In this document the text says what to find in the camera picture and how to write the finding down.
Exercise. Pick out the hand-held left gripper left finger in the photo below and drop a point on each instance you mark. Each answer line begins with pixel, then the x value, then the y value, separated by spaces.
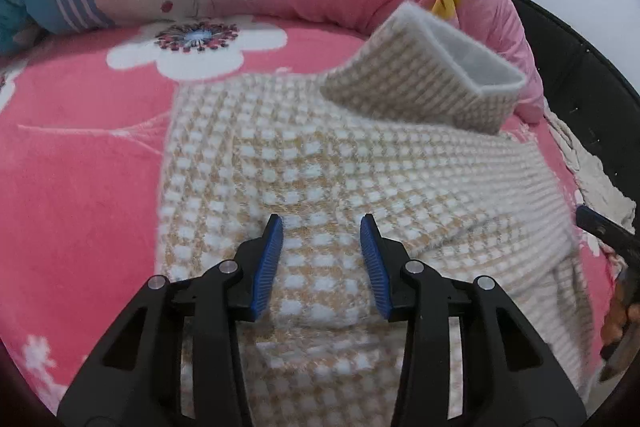
pixel 267 267

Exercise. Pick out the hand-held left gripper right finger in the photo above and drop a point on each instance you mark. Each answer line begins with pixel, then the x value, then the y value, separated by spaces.
pixel 375 267

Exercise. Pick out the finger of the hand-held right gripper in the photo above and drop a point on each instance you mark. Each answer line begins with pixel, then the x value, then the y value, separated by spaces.
pixel 592 219

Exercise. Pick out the beige white houndstooth coat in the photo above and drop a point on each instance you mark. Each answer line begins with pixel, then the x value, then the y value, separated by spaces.
pixel 320 157

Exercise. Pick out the person's right hand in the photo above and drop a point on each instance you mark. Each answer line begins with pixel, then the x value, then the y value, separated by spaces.
pixel 622 312

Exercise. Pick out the white fluffy cloth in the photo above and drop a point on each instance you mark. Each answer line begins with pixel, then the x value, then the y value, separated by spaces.
pixel 595 177

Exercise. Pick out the black padded headboard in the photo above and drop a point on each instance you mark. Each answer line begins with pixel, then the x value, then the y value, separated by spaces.
pixel 595 97

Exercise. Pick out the pink floral bed blanket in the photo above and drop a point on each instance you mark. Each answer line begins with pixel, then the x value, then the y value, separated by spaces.
pixel 80 167

